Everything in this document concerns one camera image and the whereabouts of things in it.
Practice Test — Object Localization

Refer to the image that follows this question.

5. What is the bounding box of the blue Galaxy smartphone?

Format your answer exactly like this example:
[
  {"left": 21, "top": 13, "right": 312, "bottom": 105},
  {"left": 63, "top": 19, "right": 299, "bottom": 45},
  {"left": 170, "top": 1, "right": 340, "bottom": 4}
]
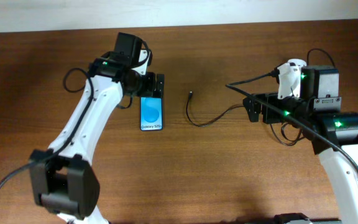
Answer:
[{"left": 140, "top": 97, "right": 163, "bottom": 131}]

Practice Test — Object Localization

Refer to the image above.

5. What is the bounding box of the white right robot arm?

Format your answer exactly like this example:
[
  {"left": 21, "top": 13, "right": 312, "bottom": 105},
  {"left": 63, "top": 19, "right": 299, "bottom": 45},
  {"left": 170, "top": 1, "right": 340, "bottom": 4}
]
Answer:
[{"left": 243, "top": 93, "right": 358, "bottom": 223}]

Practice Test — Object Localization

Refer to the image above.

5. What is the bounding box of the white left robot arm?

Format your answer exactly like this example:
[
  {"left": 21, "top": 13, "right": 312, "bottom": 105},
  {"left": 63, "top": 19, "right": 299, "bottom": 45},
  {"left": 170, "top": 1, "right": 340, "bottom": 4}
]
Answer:
[{"left": 29, "top": 50, "right": 164, "bottom": 223}]

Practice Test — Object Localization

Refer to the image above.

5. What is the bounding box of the black charger cable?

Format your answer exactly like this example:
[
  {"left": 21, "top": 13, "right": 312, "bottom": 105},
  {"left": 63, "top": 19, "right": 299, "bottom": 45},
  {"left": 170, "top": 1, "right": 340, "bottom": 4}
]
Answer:
[{"left": 185, "top": 91, "right": 245, "bottom": 128}]

